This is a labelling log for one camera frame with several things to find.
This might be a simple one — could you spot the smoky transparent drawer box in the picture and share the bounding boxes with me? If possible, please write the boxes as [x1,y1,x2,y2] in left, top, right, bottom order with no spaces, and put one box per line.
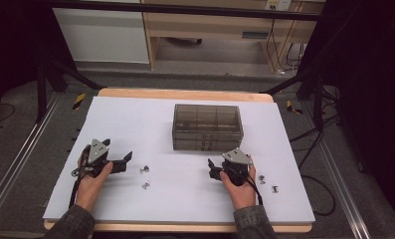
[171,103,245,152]

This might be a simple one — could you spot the white foam board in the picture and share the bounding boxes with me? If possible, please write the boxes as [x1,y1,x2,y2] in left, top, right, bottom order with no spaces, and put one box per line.
[43,96,316,224]

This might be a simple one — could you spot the white power strip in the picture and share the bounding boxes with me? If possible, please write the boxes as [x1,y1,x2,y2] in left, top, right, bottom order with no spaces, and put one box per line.
[265,0,292,11]

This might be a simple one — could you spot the wooden table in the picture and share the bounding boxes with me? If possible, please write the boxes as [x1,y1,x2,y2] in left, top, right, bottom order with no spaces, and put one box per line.
[44,87,313,234]

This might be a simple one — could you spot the yellow black tape strip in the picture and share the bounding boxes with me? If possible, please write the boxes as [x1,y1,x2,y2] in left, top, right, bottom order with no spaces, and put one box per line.
[286,100,304,116]
[72,92,87,111]

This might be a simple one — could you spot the metal floor rail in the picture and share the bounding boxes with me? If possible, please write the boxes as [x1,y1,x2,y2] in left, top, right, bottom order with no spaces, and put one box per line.
[0,92,64,231]
[302,99,373,239]

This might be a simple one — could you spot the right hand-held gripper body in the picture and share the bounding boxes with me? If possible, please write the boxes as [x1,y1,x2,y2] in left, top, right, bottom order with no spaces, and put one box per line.
[218,147,254,187]

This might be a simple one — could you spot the person's right hand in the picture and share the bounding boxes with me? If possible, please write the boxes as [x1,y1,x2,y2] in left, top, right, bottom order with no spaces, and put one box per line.
[219,163,258,211]

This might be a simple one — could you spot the dark curtain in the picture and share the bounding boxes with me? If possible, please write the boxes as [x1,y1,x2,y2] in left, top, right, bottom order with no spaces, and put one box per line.
[0,0,79,125]
[298,0,395,232]

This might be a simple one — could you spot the right hand-held gripper cable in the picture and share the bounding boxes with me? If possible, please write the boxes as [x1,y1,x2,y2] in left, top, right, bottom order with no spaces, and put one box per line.
[246,175,264,206]

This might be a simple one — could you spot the thin black floor cable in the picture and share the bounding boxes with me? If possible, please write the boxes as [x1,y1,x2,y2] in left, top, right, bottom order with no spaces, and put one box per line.
[0,103,16,124]

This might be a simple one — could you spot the hand-held gripper cable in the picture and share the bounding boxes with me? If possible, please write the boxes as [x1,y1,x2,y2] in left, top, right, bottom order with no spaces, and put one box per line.
[68,167,87,209]
[246,175,264,206]

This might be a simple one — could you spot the person's left hand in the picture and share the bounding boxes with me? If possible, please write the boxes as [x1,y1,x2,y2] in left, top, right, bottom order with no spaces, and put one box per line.
[75,161,114,213]

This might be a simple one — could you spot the hanging cables under desk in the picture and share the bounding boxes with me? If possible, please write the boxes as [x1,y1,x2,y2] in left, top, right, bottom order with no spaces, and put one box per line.
[265,19,306,73]

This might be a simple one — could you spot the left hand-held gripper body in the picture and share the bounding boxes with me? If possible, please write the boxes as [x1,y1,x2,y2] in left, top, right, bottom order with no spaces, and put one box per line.
[80,138,128,178]

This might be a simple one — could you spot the white cabinet panel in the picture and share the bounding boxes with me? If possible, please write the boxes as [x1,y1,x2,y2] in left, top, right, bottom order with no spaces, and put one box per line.
[52,7,150,65]

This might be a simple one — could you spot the black metal stand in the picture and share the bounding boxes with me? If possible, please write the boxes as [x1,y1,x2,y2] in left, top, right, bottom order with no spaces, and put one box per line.
[35,59,104,124]
[259,64,327,133]

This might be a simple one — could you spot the smoky transparent plastic drawer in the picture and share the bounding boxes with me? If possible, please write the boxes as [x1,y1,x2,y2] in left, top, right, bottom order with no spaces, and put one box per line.
[173,143,243,152]

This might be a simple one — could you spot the light wooden desk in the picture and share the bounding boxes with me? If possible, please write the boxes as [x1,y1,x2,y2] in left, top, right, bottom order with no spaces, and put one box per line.
[140,0,326,73]

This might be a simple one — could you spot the left hand-held gripper cable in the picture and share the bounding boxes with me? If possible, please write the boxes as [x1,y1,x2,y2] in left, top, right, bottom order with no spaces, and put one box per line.
[68,167,87,209]

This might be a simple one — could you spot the black horizontal bar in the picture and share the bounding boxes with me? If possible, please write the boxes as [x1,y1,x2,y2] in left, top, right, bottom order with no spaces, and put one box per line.
[47,0,322,22]

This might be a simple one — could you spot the black looped floor cable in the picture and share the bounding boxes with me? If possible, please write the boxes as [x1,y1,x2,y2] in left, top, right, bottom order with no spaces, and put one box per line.
[299,174,337,217]

